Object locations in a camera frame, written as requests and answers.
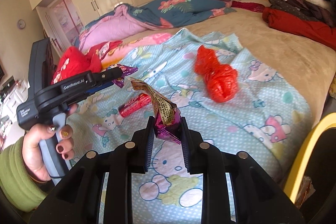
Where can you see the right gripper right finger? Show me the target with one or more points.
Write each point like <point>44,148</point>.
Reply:
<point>186,144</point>

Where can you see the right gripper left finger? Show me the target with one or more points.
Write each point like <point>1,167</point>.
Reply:
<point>149,137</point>

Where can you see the purple foil snack wrapper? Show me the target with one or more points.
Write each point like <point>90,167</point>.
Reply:
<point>167,117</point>

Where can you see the red cylindrical snack tube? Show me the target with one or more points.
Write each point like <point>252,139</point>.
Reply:
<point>134,105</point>

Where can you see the red plastic bag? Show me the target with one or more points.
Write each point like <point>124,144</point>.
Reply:
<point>221,80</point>

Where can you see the yellow rimmed black trash bin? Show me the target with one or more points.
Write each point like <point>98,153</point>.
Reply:
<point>311,181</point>

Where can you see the left hand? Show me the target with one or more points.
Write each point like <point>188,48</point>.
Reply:
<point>31,152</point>

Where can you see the red embroidered cloth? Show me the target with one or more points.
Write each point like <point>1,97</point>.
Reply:
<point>73,62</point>

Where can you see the hello kitty blue sheet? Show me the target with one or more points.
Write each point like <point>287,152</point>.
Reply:
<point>167,193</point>

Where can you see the brown chocolate bar wrapper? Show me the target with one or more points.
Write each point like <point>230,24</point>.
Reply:
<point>126,71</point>

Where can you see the pink cartoon blanket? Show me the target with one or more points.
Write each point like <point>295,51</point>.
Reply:
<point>117,54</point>

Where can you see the blue floral pink quilt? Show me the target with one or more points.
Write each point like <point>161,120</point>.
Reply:
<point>127,20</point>

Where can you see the beige bed blanket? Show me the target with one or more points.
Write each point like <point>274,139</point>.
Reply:
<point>275,42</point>

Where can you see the red folded garment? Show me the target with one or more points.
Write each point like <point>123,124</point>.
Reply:
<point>286,22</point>

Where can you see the round wall clock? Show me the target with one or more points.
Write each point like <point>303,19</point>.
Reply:
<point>21,24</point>

